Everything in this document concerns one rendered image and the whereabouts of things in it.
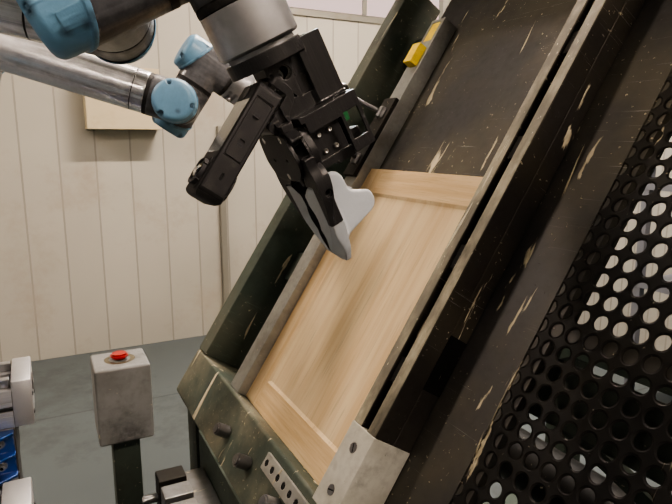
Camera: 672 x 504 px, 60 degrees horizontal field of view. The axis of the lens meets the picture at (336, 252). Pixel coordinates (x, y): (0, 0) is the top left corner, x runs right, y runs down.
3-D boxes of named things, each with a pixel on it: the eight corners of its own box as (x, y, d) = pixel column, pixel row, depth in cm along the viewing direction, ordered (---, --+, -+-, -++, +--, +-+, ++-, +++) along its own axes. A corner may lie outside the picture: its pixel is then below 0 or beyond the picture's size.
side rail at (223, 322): (234, 363, 155) (198, 347, 149) (428, 15, 164) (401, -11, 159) (241, 370, 149) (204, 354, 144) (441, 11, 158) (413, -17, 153)
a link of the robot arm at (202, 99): (144, 117, 110) (175, 67, 109) (151, 119, 121) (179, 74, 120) (181, 141, 112) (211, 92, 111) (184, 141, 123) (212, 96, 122)
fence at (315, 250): (245, 390, 130) (230, 384, 128) (443, 31, 138) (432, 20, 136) (252, 399, 125) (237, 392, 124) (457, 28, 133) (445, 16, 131)
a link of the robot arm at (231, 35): (213, 11, 45) (188, 29, 53) (241, 67, 47) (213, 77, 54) (292, -26, 48) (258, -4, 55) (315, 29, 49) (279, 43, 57)
